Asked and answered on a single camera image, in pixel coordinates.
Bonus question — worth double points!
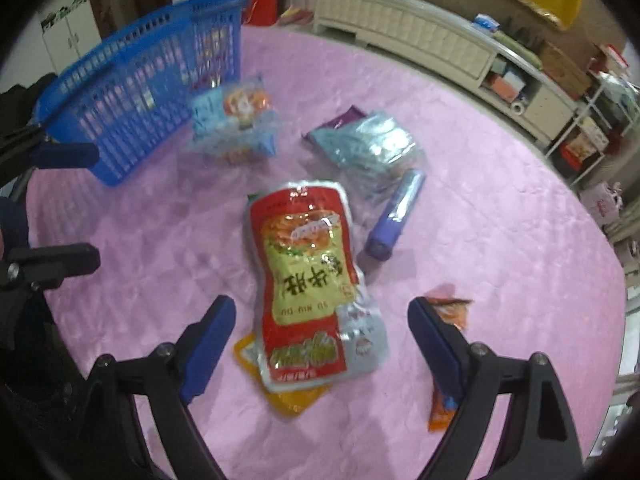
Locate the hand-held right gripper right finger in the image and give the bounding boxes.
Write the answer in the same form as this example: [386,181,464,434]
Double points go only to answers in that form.
[407,296,586,480]

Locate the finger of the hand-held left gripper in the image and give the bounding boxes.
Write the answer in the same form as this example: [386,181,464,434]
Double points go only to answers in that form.
[0,242,101,291]
[0,122,100,186]

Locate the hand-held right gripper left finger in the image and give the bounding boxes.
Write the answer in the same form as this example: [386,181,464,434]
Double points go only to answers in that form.
[75,295,237,480]

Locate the small orange red snack packet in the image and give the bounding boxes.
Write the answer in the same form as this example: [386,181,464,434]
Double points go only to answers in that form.
[422,295,473,433]

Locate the blue plastic basket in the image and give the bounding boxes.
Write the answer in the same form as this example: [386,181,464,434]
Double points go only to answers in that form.
[32,0,251,187]

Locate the large red yellow snack packet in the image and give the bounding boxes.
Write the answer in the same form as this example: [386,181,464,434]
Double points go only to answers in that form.
[244,180,390,393]

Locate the purple cylinder tube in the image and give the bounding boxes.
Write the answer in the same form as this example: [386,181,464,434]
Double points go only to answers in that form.
[364,170,427,263]

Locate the clear snack packet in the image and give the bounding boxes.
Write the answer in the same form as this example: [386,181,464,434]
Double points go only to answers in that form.
[185,76,281,163]

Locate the silver snack packet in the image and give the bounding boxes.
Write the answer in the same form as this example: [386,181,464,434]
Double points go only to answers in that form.
[302,110,426,196]

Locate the purple snack packet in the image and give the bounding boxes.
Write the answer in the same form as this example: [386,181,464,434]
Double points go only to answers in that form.
[327,105,371,131]

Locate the white cupboard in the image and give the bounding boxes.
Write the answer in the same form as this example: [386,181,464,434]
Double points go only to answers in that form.
[40,0,101,73]

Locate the pink blanket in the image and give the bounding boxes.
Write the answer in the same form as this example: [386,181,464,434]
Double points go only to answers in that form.
[25,25,628,480]

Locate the pink bag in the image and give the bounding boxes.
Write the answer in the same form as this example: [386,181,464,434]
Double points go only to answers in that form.
[580,182,626,231]

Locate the red bag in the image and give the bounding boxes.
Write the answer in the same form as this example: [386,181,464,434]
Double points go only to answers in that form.
[247,0,278,26]

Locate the orange box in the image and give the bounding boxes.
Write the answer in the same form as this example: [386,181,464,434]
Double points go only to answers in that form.
[492,72,526,103]

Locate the pink broom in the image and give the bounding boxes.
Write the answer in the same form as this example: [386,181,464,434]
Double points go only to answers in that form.
[277,5,316,26]

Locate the white metal rack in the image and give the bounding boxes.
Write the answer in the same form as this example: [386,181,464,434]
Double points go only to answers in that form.
[545,72,640,186]

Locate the cardboard box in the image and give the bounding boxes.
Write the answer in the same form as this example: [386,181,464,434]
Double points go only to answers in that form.
[537,42,593,98]

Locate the green cloth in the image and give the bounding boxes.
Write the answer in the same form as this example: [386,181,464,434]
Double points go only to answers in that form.
[492,30,543,68]

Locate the white TV cabinet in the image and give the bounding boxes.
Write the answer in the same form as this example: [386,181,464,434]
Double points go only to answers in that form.
[312,0,586,148]

